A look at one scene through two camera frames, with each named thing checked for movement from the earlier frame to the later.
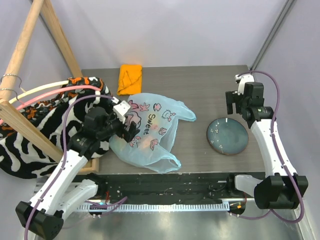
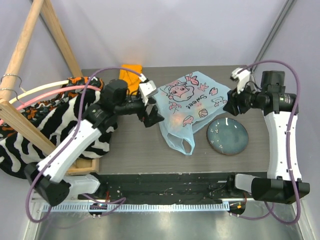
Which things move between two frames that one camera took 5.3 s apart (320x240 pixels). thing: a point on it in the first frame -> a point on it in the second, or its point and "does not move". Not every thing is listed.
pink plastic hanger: x=2 y=120 does not move
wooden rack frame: x=8 y=109 does not move
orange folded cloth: x=130 y=81 does not move
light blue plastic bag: x=157 y=117 -> x=185 y=102
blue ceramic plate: x=227 y=136 does not move
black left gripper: x=127 y=135 -> x=153 y=117
